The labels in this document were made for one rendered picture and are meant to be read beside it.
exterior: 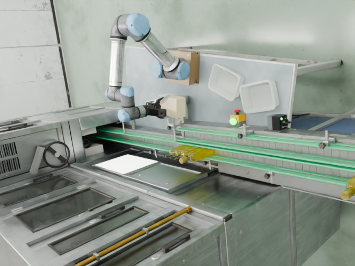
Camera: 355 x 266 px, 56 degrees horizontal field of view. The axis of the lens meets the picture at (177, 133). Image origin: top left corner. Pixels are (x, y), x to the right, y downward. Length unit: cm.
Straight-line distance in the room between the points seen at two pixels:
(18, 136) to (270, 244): 188
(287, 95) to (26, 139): 187
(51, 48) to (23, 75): 63
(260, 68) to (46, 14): 434
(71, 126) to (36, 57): 297
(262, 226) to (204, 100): 96
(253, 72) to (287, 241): 103
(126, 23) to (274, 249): 149
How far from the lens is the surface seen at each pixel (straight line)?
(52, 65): 576
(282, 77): 198
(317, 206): 242
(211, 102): 231
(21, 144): 273
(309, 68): 219
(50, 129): 279
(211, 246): 159
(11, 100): 554
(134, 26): 184
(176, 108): 202
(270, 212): 194
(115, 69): 196
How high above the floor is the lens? 245
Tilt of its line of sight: 40 degrees down
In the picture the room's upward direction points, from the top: 107 degrees counter-clockwise
